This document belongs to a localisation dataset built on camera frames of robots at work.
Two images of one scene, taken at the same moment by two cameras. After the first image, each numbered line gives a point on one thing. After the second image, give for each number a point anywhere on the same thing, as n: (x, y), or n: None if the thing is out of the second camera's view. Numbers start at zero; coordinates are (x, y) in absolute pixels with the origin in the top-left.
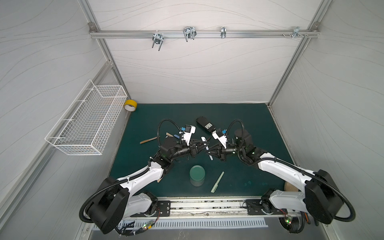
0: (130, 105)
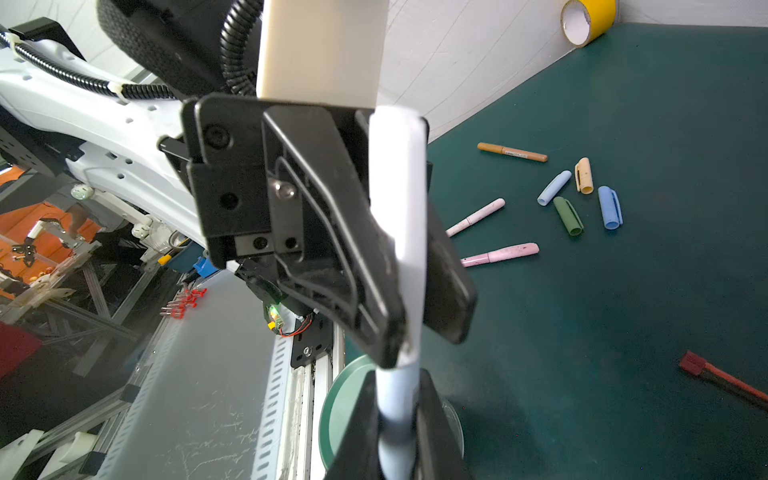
0: (583, 21)
